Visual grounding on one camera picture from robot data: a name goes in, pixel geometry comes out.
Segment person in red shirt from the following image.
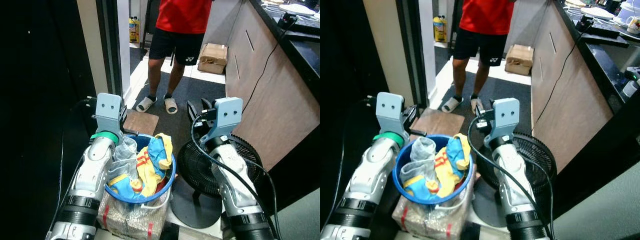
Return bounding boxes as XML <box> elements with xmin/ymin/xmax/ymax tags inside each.
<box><xmin>135</xmin><ymin>0</ymin><xmax>213</xmax><ymax>116</ymax></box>
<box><xmin>440</xmin><ymin>0</ymin><xmax>518</xmax><ymax>115</ymax></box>

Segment black door frame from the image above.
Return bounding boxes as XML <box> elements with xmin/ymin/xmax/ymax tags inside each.
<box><xmin>97</xmin><ymin>0</ymin><xmax>123</xmax><ymax>96</ymax></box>
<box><xmin>396</xmin><ymin>0</ymin><xmax>430</xmax><ymax>108</ymax></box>

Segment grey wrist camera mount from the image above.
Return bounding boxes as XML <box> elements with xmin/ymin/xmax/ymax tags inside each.
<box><xmin>375</xmin><ymin>91</ymin><xmax>407</xmax><ymax>135</ymax></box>
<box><xmin>204</xmin><ymin>96</ymin><xmax>244</xmax><ymax>143</ymax></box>
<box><xmin>94</xmin><ymin>92</ymin><xmax>124</xmax><ymax>135</ymax></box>
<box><xmin>484</xmin><ymin>97</ymin><xmax>521</xmax><ymax>146</ymax></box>

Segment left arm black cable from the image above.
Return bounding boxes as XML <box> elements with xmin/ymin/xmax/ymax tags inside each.
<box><xmin>325</xmin><ymin>95</ymin><xmax>379</xmax><ymax>231</ymax></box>
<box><xmin>47</xmin><ymin>96</ymin><xmax>98</xmax><ymax>236</ymax></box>

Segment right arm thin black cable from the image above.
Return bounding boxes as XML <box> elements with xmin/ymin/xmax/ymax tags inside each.
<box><xmin>524</xmin><ymin>159</ymin><xmax>555</xmax><ymax>237</ymax></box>
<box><xmin>239</xmin><ymin>156</ymin><xmax>278</xmax><ymax>237</ymax></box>

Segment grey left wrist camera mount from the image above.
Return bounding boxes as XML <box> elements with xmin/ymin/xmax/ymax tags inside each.
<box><xmin>94</xmin><ymin>92</ymin><xmax>124</xmax><ymax>135</ymax></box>
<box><xmin>375</xmin><ymin>91</ymin><xmax>407</xmax><ymax>135</ymax></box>

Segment thin black power cable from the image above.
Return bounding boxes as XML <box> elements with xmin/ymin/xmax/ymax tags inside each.
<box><xmin>532</xmin><ymin>25</ymin><xmax>586</xmax><ymax>127</ymax></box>
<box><xmin>241</xmin><ymin>22</ymin><xmax>291</xmax><ymax>115</ymax></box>

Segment brown wooden board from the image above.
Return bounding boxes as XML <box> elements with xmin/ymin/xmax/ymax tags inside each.
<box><xmin>122</xmin><ymin>110</ymin><xmax>160</xmax><ymax>137</ymax></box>
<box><xmin>410</xmin><ymin>107</ymin><xmax>466</xmax><ymax>137</ymax></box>

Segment white plate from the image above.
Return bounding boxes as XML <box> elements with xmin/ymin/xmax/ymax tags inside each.
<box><xmin>580</xmin><ymin>6</ymin><xmax>616</xmax><ymax>21</ymax></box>
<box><xmin>280</xmin><ymin>2</ymin><xmax>317</xmax><ymax>16</ymax></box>

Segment light grey checked garment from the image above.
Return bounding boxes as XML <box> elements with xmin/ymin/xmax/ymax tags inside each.
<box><xmin>400</xmin><ymin>136</ymin><xmax>438</xmax><ymax>183</ymax></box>
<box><xmin>112</xmin><ymin>136</ymin><xmax>138</xmax><ymax>181</ymax></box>

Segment black countertop device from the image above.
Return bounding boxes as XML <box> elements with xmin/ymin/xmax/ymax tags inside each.
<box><xmin>276</xmin><ymin>12</ymin><xmax>299</xmax><ymax>31</ymax></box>
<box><xmin>575</xmin><ymin>15</ymin><xmax>597</xmax><ymax>33</ymax></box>

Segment black floor fan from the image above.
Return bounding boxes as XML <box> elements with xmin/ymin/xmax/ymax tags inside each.
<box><xmin>472</xmin><ymin>131</ymin><xmax>557</xmax><ymax>228</ymax></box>
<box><xmin>170</xmin><ymin>134</ymin><xmax>264</xmax><ymax>230</ymax></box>

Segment yellow and blue garment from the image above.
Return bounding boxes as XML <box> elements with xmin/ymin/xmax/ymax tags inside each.
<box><xmin>107</xmin><ymin>132</ymin><xmax>174</xmax><ymax>198</ymax></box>
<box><xmin>402</xmin><ymin>132</ymin><xmax>472</xmax><ymax>198</ymax></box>

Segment dark grey floor mat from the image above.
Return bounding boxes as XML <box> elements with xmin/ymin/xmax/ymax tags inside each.
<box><xmin>131</xmin><ymin>70</ymin><xmax>227</xmax><ymax>151</ymax></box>
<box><xmin>430</xmin><ymin>70</ymin><xmax>532</xmax><ymax>136</ymax></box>

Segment clear plastic sack red stripes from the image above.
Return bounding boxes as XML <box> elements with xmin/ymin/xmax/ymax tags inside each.
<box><xmin>391</xmin><ymin>192</ymin><xmax>473</xmax><ymax>240</ymax></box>
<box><xmin>97</xmin><ymin>187</ymin><xmax>171</xmax><ymax>240</ymax></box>

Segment blue plastic basin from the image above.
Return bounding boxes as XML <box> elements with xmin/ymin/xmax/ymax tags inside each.
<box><xmin>104</xmin><ymin>132</ymin><xmax>177</xmax><ymax>205</ymax></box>
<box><xmin>392</xmin><ymin>134</ymin><xmax>475</xmax><ymax>206</ymax></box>

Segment cardboard box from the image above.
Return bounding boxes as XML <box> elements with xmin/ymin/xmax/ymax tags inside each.
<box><xmin>505</xmin><ymin>44</ymin><xmax>535</xmax><ymax>77</ymax></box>
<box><xmin>197</xmin><ymin>43</ymin><xmax>229</xmax><ymax>76</ymax></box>

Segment black countertop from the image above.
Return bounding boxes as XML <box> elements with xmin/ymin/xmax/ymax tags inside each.
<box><xmin>250</xmin><ymin>0</ymin><xmax>321</xmax><ymax>76</ymax></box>
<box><xmin>552</xmin><ymin>0</ymin><xmax>640</xmax><ymax>113</ymax></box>

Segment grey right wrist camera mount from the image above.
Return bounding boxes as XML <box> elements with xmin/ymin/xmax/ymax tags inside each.
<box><xmin>484</xmin><ymin>97</ymin><xmax>521</xmax><ymax>146</ymax></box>
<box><xmin>204</xmin><ymin>96</ymin><xmax>244</xmax><ymax>143</ymax></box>

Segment brown wooden cabinet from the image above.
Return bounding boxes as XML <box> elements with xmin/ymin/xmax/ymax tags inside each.
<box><xmin>530</xmin><ymin>0</ymin><xmax>615</xmax><ymax>173</ymax></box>
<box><xmin>225</xmin><ymin>0</ymin><xmax>321</xmax><ymax>171</ymax></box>

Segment yellow bottle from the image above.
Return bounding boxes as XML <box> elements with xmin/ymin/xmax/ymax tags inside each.
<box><xmin>432</xmin><ymin>15</ymin><xmax>447</xmax><ymax>43</ymax></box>
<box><xmin>128</xmin><ymin>16</ymin><xmax>141</xmax><ymax>44</ymax></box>

